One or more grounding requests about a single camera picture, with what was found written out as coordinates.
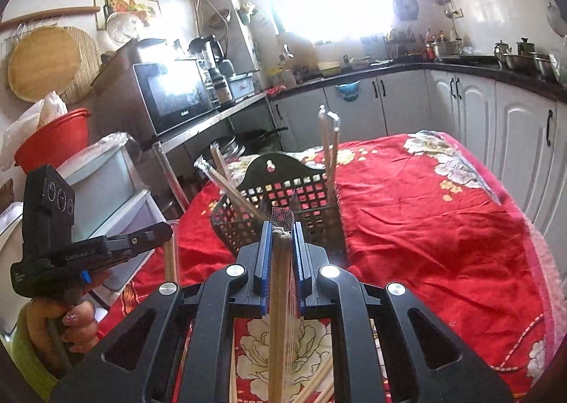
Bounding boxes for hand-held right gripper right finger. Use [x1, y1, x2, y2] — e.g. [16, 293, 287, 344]
[292, 221, 515, 403]

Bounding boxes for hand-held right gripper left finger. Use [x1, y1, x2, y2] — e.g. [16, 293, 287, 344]
[49, 221, 273, 403]

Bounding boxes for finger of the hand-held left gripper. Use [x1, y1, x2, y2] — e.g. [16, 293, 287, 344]
[106, 221, 174, 260]

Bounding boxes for black plastic utensil basket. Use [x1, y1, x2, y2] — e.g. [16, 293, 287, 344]
[210, 152, 348, 260]

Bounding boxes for person's left forearm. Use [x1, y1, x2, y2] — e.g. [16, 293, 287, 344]
[6, 319, 58, 390]

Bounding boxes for person's left hand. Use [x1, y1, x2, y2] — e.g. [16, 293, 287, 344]
[24, 269, 111, 379]

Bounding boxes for grey plastic drawer unit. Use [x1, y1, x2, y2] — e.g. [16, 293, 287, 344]
[0, 133, 167, 311]

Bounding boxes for red plastic basin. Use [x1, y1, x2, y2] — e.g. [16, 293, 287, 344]
[13, 108, 92, 176]

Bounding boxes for white plastic bag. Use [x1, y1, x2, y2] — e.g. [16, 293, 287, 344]
[0, 91, 69, 171]

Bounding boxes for black pan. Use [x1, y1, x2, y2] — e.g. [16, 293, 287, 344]
[208, 129, 288, 160]

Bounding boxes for red floral tablecloth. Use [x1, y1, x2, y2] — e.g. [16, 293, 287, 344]
[95, 131, 565, 403]

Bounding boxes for round bamboo mat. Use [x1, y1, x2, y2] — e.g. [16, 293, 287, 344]
[60, 27, 103, 105]

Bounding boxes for microwave oven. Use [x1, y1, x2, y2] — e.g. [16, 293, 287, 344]
[133, 58, 215, 136]

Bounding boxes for round bamboo tray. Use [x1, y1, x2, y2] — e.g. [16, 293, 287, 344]
[6, 27, 81, 103]

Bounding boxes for dark glass bottle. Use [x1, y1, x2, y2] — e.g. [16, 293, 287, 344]
[212, 69, 235, 105]

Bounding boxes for small grey appliance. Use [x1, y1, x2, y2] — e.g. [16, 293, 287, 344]
[230, 72, 260, 100]

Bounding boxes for blue hanging bag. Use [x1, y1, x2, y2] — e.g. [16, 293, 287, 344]
[334, 81, 361, 102]

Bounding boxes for black blender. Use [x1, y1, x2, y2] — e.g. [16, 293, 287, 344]
[188, 35, 226, 76]

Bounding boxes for wooden rolling pin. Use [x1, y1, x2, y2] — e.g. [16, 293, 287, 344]
[0, 6, 102, 29]

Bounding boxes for wooden cutting board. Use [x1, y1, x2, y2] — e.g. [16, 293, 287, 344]
[277, 31, 320, 72]

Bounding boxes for metal dish rack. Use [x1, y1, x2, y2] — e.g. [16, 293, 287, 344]
[383, 29, 423, 61]

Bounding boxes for large steel stockpot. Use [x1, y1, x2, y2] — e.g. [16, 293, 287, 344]
[432, 41, 464, 62]

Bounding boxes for white kitchen base cabinets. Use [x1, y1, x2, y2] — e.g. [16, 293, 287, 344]
[266, 62, 567, 235]

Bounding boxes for steel pot with lid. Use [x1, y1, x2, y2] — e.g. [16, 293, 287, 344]
[514, 37, 552, 76]

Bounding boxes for clear plastic bag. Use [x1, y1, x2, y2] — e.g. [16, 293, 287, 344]
[547, 53, 567, 87]

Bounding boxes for fruit wall poster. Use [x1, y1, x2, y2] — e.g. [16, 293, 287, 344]
[93, 0, 161, 32]

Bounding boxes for round wall fan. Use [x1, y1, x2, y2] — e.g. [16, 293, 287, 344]
[393, 0, 419, 23]

